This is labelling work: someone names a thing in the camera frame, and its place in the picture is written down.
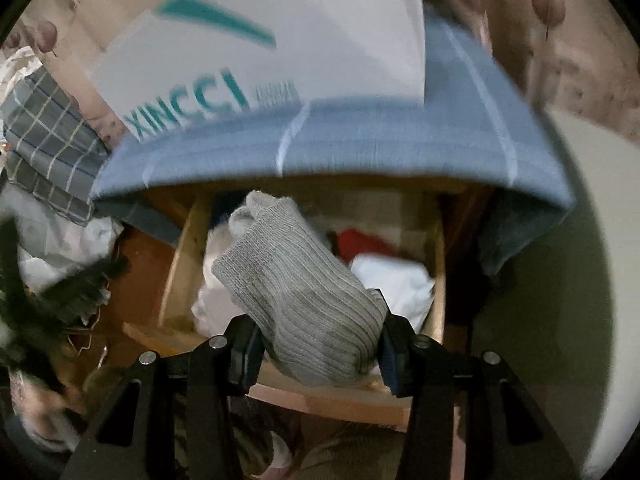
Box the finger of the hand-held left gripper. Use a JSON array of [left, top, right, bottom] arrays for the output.
[[42, 258, 131, 326]]

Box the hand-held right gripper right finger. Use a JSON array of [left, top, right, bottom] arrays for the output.
[[377, 312, 583, 480]]

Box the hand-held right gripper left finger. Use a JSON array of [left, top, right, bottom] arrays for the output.
[[60, 312, 266, 480]]

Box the grey ribbed sock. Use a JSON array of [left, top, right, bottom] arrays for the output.
[[212, 190, 388, 387]]

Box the wooden drawer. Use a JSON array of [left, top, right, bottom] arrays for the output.
[[122, 185, 448, 431]]

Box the white garment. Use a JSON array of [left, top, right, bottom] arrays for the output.
[[349, 254, 436, 332]]

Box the red garment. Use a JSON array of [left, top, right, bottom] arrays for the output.
[[334, 229, 397, 263]]

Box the grey plaid blanket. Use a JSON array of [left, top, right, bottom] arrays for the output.
[[0, 67, 112, 225]]

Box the wooden nightstand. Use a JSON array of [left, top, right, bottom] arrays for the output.
[[115, 175, 498, 480]]

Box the blue lined cloth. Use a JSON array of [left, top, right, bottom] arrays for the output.
[[90, 7, 576, 276]]

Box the white box teal print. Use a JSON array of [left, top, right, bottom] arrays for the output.
[[90, 0, 427, 143]]

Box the pink floral bedding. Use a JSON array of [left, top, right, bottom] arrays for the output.
[[415, 0, 640, 146]]

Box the wire clothes hanger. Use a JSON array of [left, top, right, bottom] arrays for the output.
[[65, 305, 112, 372]]

